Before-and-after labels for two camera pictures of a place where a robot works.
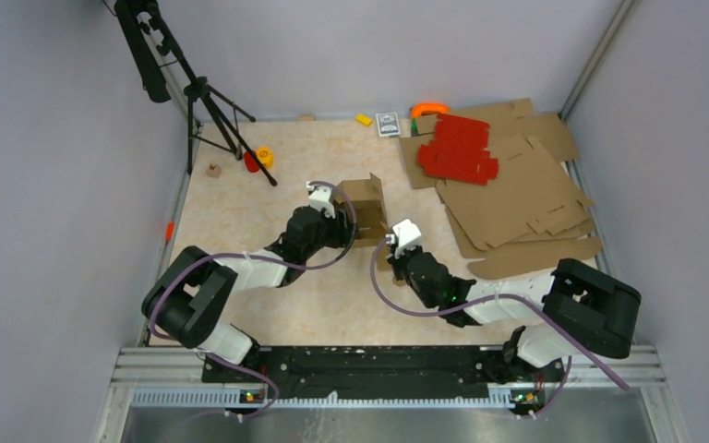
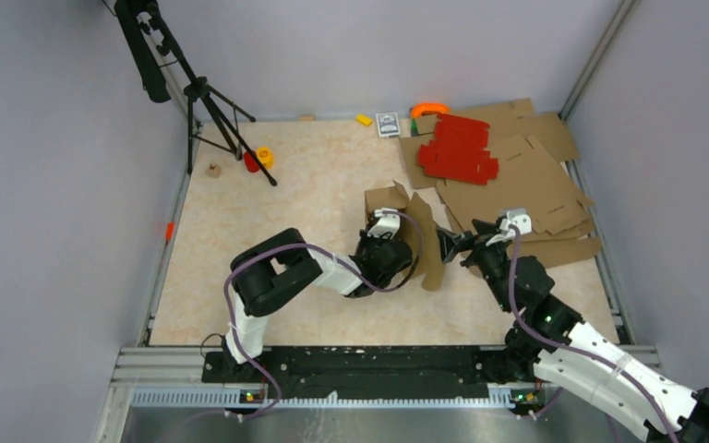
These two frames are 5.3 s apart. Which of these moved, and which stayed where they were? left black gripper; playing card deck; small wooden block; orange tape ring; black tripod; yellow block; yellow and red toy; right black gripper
Moved: right black gripper; left black gripper
Stayed: small wooden block; orange tape ring; yellow block; yellow and red toy; playing card deck; black tripod
